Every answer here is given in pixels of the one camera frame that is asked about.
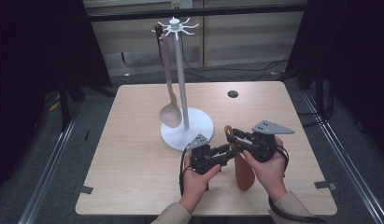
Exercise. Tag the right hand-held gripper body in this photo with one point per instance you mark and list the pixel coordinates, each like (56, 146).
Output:
(264, 146)

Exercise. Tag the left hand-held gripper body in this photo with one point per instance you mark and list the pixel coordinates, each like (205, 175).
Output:
(202, 158)

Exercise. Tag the wooden spatula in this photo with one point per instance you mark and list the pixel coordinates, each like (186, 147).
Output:
(244, 174)

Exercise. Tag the white utensil rack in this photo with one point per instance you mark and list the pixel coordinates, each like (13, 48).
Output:
(180, 77)

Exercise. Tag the person's left hand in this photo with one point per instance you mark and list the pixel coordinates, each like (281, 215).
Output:
(196, 183)

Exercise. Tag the person's right hand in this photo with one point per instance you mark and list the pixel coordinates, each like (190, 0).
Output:
(270, 177)

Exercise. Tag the black table grommet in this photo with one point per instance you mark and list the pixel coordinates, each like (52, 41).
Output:
(232, 94)

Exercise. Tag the grey tape piece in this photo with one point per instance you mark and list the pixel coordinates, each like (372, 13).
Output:
(83, 189)
(325, 185)

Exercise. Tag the black metal stand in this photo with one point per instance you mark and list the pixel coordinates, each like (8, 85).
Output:
(319, 90)
(64, 102)

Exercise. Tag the black horizontal bar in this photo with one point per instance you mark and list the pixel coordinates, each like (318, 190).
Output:
(211, 11)

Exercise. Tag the black curtain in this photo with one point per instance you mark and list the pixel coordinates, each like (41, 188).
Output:
(351, 46)
(31, 62)

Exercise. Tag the metal floor rail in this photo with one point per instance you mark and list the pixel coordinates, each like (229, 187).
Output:
(46, 174)
(345, 155)

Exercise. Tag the white wall outlet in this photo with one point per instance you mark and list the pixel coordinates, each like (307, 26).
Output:
(182, 3)

